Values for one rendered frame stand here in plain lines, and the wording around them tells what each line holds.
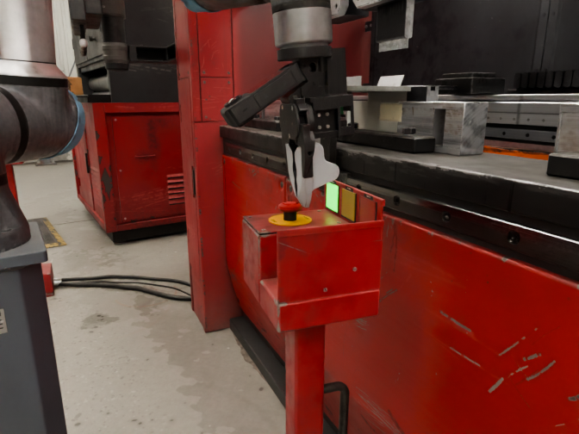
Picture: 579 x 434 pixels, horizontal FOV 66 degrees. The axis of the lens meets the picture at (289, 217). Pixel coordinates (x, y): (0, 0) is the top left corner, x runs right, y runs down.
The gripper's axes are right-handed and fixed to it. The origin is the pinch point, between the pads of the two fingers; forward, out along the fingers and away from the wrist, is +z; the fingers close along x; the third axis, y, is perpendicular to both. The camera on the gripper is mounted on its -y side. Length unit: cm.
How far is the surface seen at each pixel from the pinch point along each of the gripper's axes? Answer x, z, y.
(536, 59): 41, -17, 86
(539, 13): 42, -28, 87
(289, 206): 8.3, 3.1, 1.0
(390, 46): 34, -22, 36
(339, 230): -4.9, 3.9, 3.6
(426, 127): 17.8, -5.4, 33.9
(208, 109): 116, -9, 7
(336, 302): -4.9, 14.7, 2.5
